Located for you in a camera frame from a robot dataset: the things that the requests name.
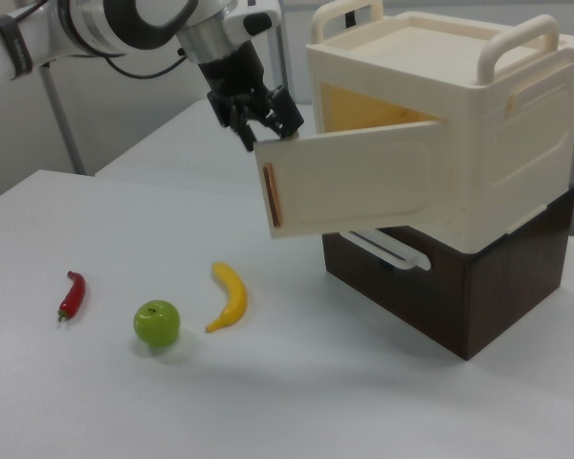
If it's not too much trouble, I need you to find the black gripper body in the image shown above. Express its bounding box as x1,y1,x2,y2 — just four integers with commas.
198,40,274,128

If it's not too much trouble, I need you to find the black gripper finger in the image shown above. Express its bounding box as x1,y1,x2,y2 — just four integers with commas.
262,85,304,142
228,106,258,154

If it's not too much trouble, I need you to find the cream cabinet door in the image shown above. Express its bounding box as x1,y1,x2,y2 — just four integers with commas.
254,119,447,241

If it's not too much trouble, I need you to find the cream plastic cabinet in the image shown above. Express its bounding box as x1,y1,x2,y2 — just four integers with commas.
304,0,574,255

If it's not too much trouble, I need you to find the yellow banana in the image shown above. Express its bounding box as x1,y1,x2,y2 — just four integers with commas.
205,260,249,334

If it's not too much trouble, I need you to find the grey metal pole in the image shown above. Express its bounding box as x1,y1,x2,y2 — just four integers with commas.
39,63,88,176

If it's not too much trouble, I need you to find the green apple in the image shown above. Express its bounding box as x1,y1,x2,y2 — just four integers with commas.
132,299,181,348

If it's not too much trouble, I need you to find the red chili pepper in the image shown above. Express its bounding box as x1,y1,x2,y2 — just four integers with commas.
56,270,87,323

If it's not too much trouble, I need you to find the dark brown wooden box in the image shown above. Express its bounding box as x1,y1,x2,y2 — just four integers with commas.
320,186,574,361

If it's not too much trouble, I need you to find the copper door handle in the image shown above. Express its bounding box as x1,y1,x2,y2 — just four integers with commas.
262,162,284,230

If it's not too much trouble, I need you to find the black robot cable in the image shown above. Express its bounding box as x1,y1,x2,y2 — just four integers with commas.
102,45,188,80

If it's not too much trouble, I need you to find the white drawer handle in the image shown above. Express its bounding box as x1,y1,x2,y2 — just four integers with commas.
337,229,434,272

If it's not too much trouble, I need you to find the black cable strap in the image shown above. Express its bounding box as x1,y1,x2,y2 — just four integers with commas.
0,15,33,81

